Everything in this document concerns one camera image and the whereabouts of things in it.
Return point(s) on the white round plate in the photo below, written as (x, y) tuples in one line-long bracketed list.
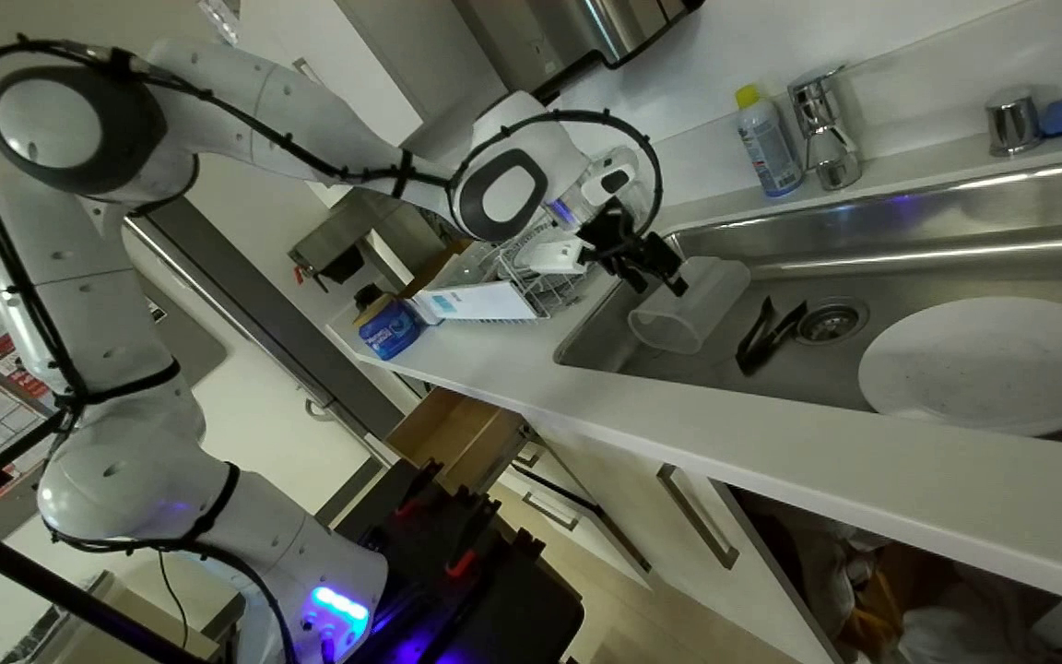
[(986, 365)]

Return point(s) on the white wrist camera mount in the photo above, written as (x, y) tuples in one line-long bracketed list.
[(553, 256)]

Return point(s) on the black tongs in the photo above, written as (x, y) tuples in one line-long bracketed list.
[(759, 345)]

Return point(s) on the open wooden drawer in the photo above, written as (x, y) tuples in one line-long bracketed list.
[(459, 436)]

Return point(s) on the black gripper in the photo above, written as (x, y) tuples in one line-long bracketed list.
[(611, 232)]

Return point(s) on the clear plastic cup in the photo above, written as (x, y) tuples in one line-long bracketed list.
[(692, 315)]

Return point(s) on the stainless steel sink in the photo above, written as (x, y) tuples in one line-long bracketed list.
[(922, 223)]

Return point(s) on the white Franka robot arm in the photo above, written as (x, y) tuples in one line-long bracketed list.
[(127, 483)]

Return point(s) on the steel paper towel dispenser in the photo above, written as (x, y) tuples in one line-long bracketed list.
[(581, 30)]

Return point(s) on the white base cabinet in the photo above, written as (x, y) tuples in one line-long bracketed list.
[(630, 518)]

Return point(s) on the white panel with blue label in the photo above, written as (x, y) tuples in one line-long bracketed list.
[(477, 306)]

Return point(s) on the soap bottle with yellow cap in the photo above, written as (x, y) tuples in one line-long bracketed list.
[(774, 151)]

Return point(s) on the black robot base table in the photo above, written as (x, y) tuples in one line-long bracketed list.
[(496, 604)]

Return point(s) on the black tripod stand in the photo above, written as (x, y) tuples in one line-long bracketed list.
[(63, 591)]

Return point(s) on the steel sink drain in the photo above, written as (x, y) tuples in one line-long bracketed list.
[(829, 324)]

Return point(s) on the chrome faucet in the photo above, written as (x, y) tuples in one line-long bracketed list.
[(833, 133)]

